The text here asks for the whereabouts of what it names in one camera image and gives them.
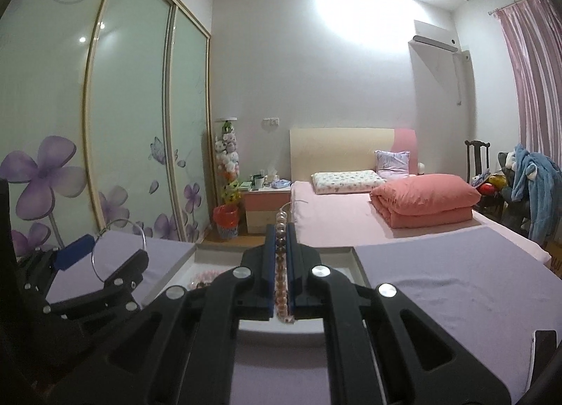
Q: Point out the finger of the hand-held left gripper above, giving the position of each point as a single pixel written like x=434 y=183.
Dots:
x=127 y=269
x=77 y=251

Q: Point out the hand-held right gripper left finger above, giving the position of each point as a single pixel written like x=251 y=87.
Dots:
x=271 y=273

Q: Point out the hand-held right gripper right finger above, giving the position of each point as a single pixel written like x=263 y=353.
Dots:
x=292 y=273

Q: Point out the thin silver bangle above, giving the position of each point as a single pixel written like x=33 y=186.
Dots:
x=93 y=258

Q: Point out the white jewelry tray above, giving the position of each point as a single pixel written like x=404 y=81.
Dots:
x=206 y=260

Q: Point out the pink and cream nightstand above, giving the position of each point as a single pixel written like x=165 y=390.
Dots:
x=268 y=212

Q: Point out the red trash bin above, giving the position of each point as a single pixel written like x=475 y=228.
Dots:
x=226 y=221

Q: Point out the bed with pink sheet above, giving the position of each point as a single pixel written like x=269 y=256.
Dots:
x=333 y=216

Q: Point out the white patterned pillow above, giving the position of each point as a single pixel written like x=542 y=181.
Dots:
x=344 y=182

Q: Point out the clear tube of plush toys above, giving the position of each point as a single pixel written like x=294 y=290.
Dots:
x=229 y=159

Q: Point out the cream and pink headboard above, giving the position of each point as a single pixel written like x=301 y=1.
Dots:
x=333 y=150

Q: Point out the purple tablecloth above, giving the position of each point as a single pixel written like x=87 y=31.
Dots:
x=439 y=291

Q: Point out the small lavender pillow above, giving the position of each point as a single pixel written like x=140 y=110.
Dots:
x=393 y=164

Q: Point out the folded pink quilt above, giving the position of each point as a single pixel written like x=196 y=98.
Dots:
x=423 y=201

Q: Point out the floral sliding door wardrobe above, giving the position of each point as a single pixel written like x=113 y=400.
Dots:
x=131 y=102

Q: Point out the dark wooden chair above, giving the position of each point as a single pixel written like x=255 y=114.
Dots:
x=478 y=159

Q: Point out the colourful toys on chair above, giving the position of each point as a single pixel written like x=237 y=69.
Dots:
x=491 y=183

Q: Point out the blue fleece garment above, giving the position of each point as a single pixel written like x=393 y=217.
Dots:
x=533 y=185

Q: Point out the cardboard box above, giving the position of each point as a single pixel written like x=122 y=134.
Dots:
x=555 y=260

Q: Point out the black smartphone white case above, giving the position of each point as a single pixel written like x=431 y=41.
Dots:
x=545 y=359

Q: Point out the white air conditioner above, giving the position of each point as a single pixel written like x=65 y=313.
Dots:
x=434 y=38

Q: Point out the pink curtain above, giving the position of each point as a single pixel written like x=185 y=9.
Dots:
x=535 y=80

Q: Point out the white wall socket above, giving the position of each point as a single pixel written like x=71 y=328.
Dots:
x=272 y=122

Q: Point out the white pipe duct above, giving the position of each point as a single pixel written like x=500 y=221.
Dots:
x=462 y=80

